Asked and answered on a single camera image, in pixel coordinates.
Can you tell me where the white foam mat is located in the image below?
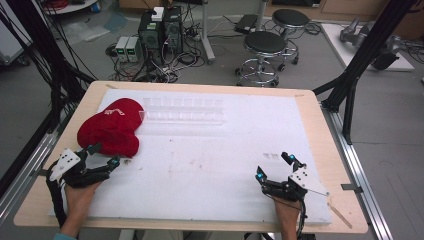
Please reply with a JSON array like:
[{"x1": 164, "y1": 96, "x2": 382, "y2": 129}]
[{"x1": 49, "y1": 88, "x2": 333, "y2": 226}]

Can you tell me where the grey metal bracket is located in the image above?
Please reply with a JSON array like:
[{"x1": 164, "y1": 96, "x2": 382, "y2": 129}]
[
  {"x1": 30, "y1": 167, "x2": 50, "y2": 178},
  {"x1": 340, "y1": 182, "x2": 364, "y2": 195}
]

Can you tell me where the thin wooden stick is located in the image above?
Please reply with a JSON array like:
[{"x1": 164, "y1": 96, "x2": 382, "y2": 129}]
[{"x1": 327, "y1": 201, "x2": 354, "y2": 230}]

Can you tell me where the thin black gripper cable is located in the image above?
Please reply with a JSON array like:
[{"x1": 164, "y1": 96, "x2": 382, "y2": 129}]
[{"x1": 295, "y1": 196, "x2": 308, "y2": 240}]

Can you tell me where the black round stool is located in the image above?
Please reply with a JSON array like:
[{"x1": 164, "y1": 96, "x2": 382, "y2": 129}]
[
  {"x1": 271, "y1": 8, "x2": 311, "y2": 72},
  {"x1": 234, "y1": 30, "x2": 288, "y2": 88}
]

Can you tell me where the clear plastic divided tray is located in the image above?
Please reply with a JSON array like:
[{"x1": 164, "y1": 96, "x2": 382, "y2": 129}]
[{"x1": 139, "y1": 96, "x2": 226, "y2": 126}]

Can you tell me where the aluminium rail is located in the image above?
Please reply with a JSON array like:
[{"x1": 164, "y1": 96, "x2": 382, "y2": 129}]
[
  {"x1": 320, "y1": 101, "x2": 395, "y2": 240},
  {"x1": 0, "y1": 109, "x2": 73, "y2": 228}
]

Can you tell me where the white bench power supply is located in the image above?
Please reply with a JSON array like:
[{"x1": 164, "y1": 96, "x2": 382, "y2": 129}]
[
  {"x1": 125, "y1": 36, "x2": 142, "y2": 64},
  {"x1": 114, "y1": 35, "x2": 130, "y2": 63}
]

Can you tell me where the person's right hand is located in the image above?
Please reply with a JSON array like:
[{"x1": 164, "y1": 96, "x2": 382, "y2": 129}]
[{"x1": 272, "y1": 196, "x2": 303, "y2": 220}]

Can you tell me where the black computer tower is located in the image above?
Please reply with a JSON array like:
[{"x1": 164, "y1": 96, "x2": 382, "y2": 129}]
[
  {"x1": 162, "y1": 5, "x2": 184, "y2": 56},
  {"x1": 137, "y1": 9, "x2": 165, "y2": 66}
]

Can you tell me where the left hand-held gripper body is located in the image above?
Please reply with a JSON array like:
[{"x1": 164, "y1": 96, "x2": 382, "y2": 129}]
[{"x1": 49, "y1": 148, "x2": 112, "y2": 189}]

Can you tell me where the round white table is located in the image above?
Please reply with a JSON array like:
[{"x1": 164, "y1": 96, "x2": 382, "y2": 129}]
[{"x1": 42, "y1": 0, "x2": 100, "y2": 16}]

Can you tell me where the white floor board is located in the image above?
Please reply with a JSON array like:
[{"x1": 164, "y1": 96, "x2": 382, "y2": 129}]
[{"x1": 320, "y1": 22, "x2": 415, "y2": 73}]

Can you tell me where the clear plastic sheet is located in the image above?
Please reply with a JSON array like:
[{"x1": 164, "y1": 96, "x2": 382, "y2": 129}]
[{"x1": 62, "y1": 19, "x2": 112, "y2": 43}]

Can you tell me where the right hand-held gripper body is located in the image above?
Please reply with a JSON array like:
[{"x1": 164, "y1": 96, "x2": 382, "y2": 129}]
[{"x1": 261, "y1": 165, "x2": 330, "y2": 203}]

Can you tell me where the black frame post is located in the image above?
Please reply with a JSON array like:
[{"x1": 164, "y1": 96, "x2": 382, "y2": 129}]
[
  {"x1": 312, "y1": 0, "x2": 419, "y2": 145},
  {"x1": 0, "y1": 0, "x2": 98, "y2": 134}
]

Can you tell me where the black sleeved gripper cable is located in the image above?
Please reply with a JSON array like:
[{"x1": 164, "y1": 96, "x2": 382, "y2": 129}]
[{"x1": 45, "y1": 169, "x2": 68, "y2": 229}]

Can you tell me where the flat black device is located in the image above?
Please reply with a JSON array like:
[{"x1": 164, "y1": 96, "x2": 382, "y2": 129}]
[{"x1": 233, "y1": 13, "x2": 259, "y2": 34}]

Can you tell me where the tangle of floor cables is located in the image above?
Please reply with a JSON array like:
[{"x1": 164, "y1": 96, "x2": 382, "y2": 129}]
[{"x1": 105, "y1": 13, "x2": 208, "y2": 84}]

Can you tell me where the small white box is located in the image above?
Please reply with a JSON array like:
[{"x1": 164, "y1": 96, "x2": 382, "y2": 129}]
[{"x1": 151, "y1": 6, "x2": 165, "y2": 22}]

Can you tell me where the grey table leg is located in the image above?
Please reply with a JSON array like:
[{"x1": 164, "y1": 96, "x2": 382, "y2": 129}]
[{"x1": 199, "y1": 0, "x2": 217, "y2": 65}]

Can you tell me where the red knitted hat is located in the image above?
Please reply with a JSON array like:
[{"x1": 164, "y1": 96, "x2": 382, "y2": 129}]
[{"x1": 76, "y1": 97, "x2": 146, "y2": 159}]

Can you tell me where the person's left hand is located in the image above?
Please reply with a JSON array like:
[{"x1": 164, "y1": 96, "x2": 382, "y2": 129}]
[{"x1": 64, "y1": 180, "x2": 102, "y2": 214}]

